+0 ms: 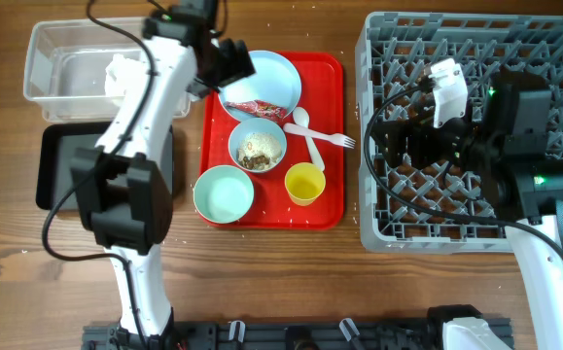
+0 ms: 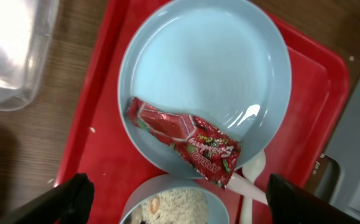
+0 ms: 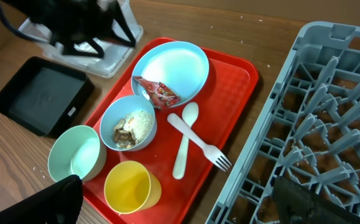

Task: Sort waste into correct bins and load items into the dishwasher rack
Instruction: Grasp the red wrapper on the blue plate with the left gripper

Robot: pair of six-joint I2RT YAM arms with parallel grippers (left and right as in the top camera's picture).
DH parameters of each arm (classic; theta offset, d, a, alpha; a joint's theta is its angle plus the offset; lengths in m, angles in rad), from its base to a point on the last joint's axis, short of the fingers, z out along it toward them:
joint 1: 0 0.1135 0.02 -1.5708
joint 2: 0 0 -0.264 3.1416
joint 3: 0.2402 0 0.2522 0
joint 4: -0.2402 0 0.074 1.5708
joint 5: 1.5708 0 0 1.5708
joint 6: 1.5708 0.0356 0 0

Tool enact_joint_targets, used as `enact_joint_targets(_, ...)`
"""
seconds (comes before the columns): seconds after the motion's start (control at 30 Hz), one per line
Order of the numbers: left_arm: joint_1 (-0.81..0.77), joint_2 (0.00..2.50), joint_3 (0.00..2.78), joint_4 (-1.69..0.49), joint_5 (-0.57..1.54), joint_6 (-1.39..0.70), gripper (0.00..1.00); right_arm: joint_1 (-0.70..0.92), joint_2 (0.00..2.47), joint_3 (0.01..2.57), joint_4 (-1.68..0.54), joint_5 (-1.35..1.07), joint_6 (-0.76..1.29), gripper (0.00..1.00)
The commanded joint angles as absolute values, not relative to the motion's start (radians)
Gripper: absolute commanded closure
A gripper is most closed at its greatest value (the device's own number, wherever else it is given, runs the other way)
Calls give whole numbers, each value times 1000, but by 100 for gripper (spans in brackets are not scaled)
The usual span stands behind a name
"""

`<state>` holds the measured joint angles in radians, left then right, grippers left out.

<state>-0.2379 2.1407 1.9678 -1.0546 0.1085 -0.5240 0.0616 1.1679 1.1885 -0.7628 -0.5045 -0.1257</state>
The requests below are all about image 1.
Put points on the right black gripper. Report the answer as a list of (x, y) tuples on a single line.
[(419, 131)]

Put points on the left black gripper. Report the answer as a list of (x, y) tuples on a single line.
[(237, 63)]

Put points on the light blue plate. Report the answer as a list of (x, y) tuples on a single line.
[(276, 83)]

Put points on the red snack wrapper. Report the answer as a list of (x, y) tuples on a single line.
[(259, 109)]

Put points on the white plastic spoon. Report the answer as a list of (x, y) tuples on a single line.
[(301, 118)]

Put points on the light blue food bowl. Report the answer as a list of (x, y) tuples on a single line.
[(253, 125)]

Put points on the white napkin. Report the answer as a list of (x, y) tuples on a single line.
[(121, 74)]

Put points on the white plastic fork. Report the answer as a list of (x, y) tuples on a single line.
[(336, 139)]

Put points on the mint green bowl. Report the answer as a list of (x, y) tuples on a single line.
[(223, 194)]

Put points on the yellow plastic cup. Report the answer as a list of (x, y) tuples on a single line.
[(304, 183)]

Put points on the rice and food scraps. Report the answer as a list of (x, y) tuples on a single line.
[(259, 151)]

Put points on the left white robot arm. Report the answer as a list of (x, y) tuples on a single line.
[(121, 194)]

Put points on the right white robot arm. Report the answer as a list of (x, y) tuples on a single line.
[(537, 247)]

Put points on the grey dishwasher rack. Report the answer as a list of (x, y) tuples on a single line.
[(391, 54)]

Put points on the clear plastic waste bin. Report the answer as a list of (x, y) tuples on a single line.
[(65, 69)]

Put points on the black food waste tray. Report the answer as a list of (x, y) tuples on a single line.
[(59, 143)]

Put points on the red plastic tray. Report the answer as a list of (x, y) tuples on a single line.
[(321, 96)]

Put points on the black mounting rail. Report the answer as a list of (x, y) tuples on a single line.
[(413, 333)]

